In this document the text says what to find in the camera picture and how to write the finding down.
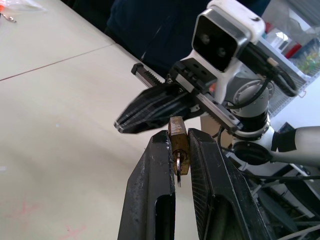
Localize black metal frame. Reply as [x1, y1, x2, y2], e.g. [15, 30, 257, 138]
[243, 163, 320, 240]

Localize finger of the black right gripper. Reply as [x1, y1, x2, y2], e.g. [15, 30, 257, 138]
[114, 83, 185, 129]
[116, 92, 201, 135]

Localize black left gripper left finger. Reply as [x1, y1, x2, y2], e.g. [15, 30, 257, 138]
[117, 129, 176, 240]

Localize white plastic storage rack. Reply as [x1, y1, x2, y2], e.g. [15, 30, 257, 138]
[257, 0, 320, 120]

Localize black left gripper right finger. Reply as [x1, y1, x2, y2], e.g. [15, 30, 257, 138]
[187, 127, 273, 240]

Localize clear plastic bag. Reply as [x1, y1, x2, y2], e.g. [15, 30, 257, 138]
[0, 0, 49, 16]

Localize person in dark blue clothes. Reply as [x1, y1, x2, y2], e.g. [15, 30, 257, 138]
[62, 0, 272, 77]

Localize brass padlock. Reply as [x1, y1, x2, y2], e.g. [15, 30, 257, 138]
[167, 116, 191, 176]

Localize thin black cable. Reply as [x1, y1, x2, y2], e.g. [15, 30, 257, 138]
[238, 173, 320, 181]

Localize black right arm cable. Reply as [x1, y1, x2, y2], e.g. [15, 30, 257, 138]
[239, 41, 300, 111]

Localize silver key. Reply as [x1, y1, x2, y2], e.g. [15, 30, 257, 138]
[173, 149, 184, 188]

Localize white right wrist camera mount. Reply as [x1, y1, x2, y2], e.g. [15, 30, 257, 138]
[179, 0, 266, 106]

